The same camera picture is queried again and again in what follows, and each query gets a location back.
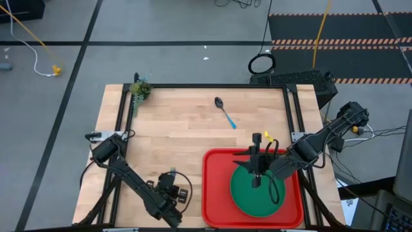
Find red plastic tray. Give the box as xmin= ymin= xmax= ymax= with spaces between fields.
xmin=201 ymin=148 xmax=305 ymax=229

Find artificial green plant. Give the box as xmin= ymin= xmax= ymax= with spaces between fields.
xmin=129 ymin=75 xmax=153 ymax=117

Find blue-handled metal spoon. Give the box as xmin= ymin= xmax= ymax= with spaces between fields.
xmin=214 ymin=96 xmax=238 ymax=130

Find white floor cable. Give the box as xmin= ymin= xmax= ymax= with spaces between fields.
xmin=5 ymin=0 xmax=55 ymax=77

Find grey monitor back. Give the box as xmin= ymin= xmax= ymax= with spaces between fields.
xmin=393 ymin=109 xmax=412 ymax=204

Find yellow cable with plug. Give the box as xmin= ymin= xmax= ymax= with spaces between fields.
xmin=0 ymin=5 xmax=62 ymax=77

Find long yellow cable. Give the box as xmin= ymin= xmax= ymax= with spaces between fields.
xmin=312 ymin=0 xmax=333 ymax=69

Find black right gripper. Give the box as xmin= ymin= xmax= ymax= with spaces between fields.
xmin=233 ymin=133 xmax=274 ymax=188

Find black aluminium table frame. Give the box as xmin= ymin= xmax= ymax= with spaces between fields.
xmin=75 ymin=82 xmax=345 ymax=232

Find black floor cable loops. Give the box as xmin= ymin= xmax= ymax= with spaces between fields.
xmin=214 ymin=0 xmax=261 ymax=9

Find black coiled cable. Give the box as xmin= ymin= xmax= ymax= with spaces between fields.
xmin=247 ymin=0 xmax=277 ymax=75

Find black desk keyboard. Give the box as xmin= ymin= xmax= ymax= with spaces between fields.
xmin=384 ymin=206 xmax=412 ymax=232

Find black floor case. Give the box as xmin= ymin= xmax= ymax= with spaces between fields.
xmin=0 ymin=0 xmax=46 ymax=24

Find green round plate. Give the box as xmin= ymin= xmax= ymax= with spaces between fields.
xmin=229 ymin=163 xmax=286 ymax=218

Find black computer tower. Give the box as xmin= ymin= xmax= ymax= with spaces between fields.
xmin=249 ymin=69 xmax=339 ymax=110

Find black striped floor mat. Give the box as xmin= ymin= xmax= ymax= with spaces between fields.
xmin=268 ymin=12 xmax=412 ymax=85

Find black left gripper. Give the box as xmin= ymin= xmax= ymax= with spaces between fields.
xmin=145 ymin=172 xmax=190 ymax=204

